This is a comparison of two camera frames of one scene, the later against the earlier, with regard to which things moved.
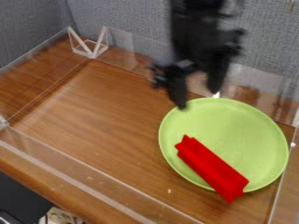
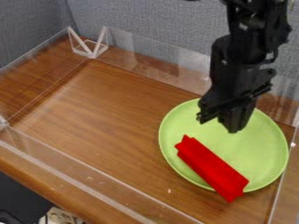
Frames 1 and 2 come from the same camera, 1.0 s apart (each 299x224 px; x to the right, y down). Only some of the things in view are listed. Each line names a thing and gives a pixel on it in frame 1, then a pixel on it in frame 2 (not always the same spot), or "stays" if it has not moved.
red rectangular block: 227,181 stays
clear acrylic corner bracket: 88,48 stays
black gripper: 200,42 to 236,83
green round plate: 238,134 stays
